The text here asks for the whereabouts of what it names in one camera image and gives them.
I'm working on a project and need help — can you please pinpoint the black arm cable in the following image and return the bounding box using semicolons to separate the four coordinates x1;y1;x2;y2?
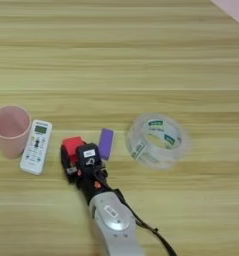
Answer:
94;166;179;256

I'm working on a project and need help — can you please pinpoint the white air conditioner remote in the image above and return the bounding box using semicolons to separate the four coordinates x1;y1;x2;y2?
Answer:
19;119;54;176

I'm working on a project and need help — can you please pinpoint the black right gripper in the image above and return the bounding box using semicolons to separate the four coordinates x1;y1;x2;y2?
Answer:
59;143;117;205

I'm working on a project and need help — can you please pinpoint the pink plastic cup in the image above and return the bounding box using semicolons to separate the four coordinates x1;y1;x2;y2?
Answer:
0;105;33;160

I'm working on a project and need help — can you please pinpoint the clear packing tape roll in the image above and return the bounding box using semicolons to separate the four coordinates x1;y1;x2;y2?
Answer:
125;112;191;170

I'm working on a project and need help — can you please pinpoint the red cube block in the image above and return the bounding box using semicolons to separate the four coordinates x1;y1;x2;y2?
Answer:
61;135;87;158

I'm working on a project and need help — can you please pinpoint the purple rectangular block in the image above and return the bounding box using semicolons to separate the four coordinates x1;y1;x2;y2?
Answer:
98;127;116;162

